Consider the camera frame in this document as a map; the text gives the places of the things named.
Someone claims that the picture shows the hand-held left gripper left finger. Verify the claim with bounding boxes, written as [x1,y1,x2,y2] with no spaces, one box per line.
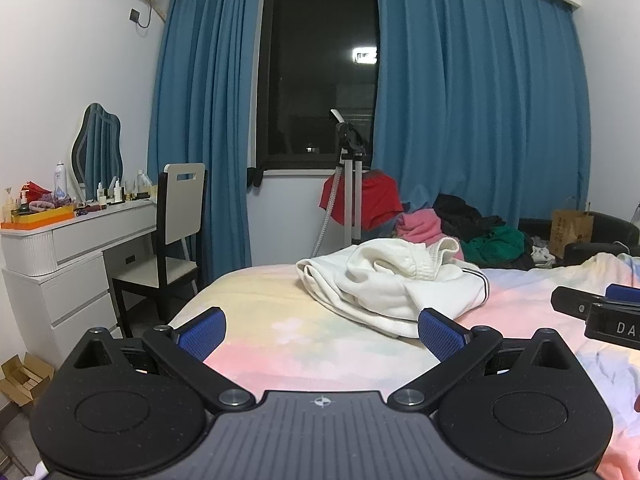
[65,306,257,414]

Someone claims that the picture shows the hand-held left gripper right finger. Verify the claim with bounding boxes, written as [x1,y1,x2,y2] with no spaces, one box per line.
[387,307,581,416]

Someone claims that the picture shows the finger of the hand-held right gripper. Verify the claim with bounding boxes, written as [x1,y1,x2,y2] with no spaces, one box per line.
[584,303,640,351]
[551,283,640,319]

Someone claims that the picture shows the white pants with striped trim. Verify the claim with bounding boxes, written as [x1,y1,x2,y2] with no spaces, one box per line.
[296,237,490,339]

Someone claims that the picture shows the black sofa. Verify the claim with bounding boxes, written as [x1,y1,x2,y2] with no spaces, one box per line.
[517,212,640,269]

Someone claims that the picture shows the pastel tie-dye bed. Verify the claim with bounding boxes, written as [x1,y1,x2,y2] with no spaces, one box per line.
[165,252,640,480]

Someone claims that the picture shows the brown paper bag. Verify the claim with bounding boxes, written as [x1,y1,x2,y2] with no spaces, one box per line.
[550,196,595,261]

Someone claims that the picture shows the green garment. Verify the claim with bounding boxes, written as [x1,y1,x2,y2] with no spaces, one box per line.
[460,225,526,264]

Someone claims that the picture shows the pink garment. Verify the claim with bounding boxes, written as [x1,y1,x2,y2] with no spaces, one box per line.
[395,210,449,246]

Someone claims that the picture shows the black garment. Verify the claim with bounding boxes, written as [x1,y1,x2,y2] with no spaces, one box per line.
[432,192,506,241]

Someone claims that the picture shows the white and black chair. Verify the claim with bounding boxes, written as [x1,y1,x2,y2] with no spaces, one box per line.
[111,162,209,339]

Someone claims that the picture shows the white vanity desk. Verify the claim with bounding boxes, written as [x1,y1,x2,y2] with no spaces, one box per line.
[0,199,164,372]

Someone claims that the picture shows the red garment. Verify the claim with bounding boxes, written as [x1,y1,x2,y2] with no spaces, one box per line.
[320,171,405,231]

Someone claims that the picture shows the row of cosmetic bottles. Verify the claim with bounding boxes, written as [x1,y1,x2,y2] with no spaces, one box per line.
[75,170,159,209]

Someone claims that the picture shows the cardboard box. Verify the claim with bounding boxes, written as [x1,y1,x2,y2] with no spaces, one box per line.
[0,352,56,409]

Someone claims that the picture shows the orange tray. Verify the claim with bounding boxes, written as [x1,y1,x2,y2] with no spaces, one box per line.
[0,208,76,231]

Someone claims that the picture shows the white garment steamer stand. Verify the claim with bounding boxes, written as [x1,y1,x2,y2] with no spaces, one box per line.
[310,109,369,257]

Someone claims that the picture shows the wavy-edged vanity mirror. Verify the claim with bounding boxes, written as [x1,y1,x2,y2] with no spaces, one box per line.
[70,102,125,202]

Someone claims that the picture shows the red pouch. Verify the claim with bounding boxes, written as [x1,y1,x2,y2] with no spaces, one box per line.
[20,180,54,204]

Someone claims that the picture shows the blue curtain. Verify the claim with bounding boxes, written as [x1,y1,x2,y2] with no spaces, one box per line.
[147,0,262,282]
[372,0,594,242]

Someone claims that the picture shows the dark window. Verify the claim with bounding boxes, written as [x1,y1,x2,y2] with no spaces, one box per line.
[255,0,381,172]

